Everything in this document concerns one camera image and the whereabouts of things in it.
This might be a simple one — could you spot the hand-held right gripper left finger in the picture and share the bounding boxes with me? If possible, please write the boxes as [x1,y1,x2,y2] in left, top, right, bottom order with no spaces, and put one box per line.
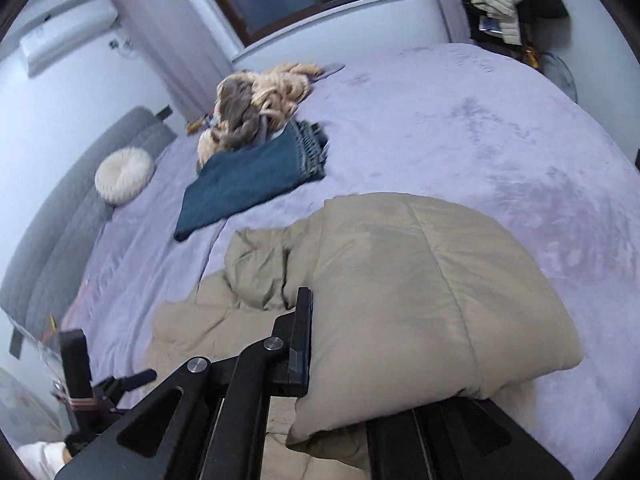
[55,287,315,480]

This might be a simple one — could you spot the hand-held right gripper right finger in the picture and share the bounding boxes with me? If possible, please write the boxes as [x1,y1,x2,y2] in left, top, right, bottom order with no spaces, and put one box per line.
[367,396,574,480]

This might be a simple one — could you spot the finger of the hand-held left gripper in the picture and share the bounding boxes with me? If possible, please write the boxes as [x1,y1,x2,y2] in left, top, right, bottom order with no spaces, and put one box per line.
[92,368,159,397]

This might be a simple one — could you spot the beige puffer jacket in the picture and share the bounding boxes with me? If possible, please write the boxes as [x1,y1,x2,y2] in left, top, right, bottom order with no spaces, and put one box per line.
[142,192,585,480]

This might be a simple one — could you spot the person's left forearm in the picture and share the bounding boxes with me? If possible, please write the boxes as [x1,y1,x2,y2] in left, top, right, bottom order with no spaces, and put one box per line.
[17,441,72,480]

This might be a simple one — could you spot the grey padded headboard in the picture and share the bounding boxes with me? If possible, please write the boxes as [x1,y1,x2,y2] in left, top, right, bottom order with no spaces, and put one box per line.
[0,106,178,342]

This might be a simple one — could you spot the blue denim jeans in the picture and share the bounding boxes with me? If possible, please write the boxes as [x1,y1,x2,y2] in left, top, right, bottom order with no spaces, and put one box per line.
[173,120,331,242]

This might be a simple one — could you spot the round white cushion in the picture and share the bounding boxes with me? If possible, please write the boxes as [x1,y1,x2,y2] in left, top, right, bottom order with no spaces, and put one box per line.
[95,147,156,206]

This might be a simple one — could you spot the yellow patterned small item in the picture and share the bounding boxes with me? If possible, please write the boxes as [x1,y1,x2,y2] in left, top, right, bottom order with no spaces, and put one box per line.
[186,116,221,135]

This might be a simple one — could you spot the tan brown knitted sweater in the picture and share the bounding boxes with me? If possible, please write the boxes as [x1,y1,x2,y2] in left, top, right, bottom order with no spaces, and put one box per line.
[196,62,326,168]

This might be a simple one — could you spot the lavender plush bed blanket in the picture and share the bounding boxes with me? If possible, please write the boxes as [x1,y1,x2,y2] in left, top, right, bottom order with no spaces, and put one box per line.
[60,42,640,480]

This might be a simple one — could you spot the light grey curtain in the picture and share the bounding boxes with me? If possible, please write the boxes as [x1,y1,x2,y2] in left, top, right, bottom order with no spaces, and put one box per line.
[425,0,474,44]
[107,0,236,122]

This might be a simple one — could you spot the white air conditioner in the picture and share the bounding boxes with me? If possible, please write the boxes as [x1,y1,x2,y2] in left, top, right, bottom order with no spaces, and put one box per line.
[20,0,122,79]

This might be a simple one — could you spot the standing fan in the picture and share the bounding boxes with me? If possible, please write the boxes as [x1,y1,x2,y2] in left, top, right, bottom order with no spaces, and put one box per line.
[537,51,581,107]

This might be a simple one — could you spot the cream hanging puffer jacket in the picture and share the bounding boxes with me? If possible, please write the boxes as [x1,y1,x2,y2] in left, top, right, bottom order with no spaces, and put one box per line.
[461,0,524,47]

